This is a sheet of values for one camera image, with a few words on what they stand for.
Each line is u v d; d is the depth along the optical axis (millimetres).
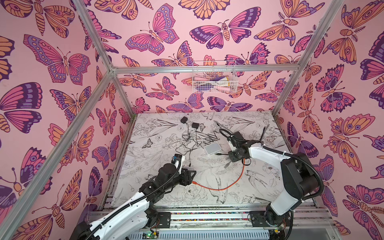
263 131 1092
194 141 1038
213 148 997
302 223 729
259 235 701
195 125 1130
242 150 674
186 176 685
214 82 908
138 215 601
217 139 1042
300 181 459
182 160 715
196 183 854
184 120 1144
